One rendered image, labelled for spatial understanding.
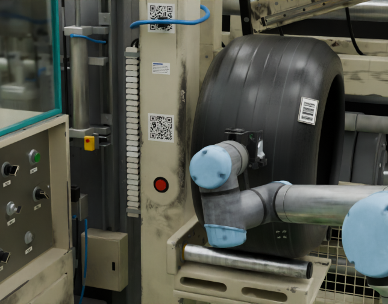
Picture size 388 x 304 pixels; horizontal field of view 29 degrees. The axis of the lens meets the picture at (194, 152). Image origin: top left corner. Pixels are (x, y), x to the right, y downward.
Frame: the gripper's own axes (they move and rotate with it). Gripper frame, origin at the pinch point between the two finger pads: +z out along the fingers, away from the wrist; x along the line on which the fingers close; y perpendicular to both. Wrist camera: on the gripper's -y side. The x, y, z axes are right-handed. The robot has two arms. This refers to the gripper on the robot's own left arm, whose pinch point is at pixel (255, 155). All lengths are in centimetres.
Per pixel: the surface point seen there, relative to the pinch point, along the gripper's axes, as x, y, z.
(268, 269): -0.8, -31.4, 17.5
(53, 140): 56, -2, 6
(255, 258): 2.9, -29.2, 18.0
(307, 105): -9.8, 12.0, 6.1
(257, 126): 0.6, 6.6, 2.3
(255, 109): 1.8, 10.3, 3.6
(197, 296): 17.4, -41.4, 16.5
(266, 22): 14, 32, 57
